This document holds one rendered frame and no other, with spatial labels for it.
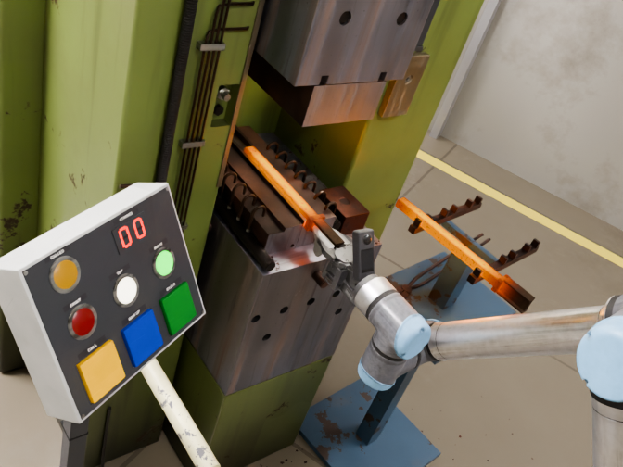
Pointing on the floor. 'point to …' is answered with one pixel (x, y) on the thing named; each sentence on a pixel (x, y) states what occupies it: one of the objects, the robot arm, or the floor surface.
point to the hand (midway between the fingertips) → (320, 226)
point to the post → (75, 455)
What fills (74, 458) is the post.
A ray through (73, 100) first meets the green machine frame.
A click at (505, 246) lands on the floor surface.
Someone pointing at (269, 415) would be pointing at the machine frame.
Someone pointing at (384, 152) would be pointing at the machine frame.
